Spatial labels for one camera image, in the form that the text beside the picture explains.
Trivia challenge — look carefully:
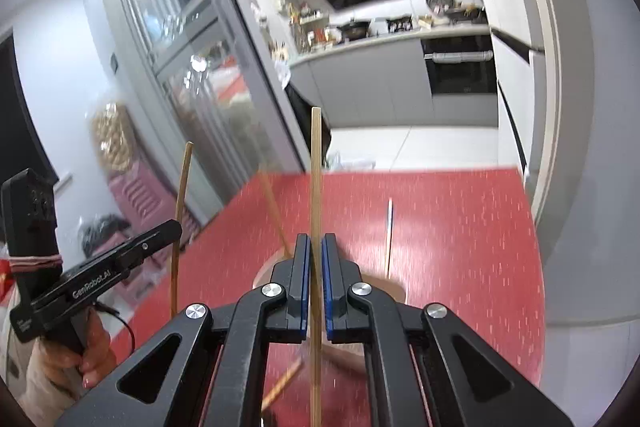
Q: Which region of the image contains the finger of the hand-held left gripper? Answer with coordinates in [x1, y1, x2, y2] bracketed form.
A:
[112, 219, 183, 275]

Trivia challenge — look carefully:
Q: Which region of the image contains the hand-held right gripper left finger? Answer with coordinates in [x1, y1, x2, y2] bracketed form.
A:
[55, 233, 312, 427]

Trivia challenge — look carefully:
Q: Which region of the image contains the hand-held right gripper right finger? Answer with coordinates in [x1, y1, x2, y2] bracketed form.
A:
[321, 233, 573, 427]

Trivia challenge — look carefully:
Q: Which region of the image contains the plain curved bamboo chopstick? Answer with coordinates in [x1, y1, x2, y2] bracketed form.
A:
[170, 142, 195, 314]

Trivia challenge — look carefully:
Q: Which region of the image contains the beige plastic cutlery holder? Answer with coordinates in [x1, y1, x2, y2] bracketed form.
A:
[252, 254, 408, 378]

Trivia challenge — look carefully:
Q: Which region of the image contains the blue patterned chopstick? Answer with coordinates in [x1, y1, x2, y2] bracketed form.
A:
[385, 199, 395, 280]

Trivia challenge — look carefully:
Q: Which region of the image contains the brown patterned chopstick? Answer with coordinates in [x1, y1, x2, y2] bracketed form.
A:
[260, 356, 304, 414]

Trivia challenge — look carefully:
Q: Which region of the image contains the person's left forearm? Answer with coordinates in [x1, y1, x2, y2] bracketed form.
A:
[0, 332, 88, 427]

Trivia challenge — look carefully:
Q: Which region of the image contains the person's left hand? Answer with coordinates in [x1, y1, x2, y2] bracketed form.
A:
[42, 307, 119, 391]

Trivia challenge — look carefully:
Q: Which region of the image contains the stack of pink stools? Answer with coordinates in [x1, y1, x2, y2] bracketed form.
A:
[106, 164, 202, 250]

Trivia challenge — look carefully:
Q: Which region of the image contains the black plastic bag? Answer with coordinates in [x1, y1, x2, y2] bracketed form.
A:
[80, 214, 132, 258]

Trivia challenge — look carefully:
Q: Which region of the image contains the clear bag of nuts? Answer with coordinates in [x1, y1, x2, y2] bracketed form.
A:
[90, 102, 137, 174]

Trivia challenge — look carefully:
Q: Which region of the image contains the grey sliding glass door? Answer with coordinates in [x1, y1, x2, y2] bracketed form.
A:
[97, 0, 307, 230]

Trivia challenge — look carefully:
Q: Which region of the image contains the grey kitchen base cabinet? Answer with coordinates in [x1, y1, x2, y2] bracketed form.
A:
[289, 27, 499, 128]

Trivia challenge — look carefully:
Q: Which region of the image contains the black built-in oven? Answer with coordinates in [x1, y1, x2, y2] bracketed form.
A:
[422, 36, 497, 96]

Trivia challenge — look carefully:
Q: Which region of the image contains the black wok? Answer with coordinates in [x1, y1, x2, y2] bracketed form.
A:
[337, 19, 374, 40]

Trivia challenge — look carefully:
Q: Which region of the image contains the dark cooking pot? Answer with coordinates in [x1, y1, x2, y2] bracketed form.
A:
[444, 6, 487, 24]

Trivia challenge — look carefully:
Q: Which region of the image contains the black cable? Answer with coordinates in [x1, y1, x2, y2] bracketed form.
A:
[94, 301, 137, 360]

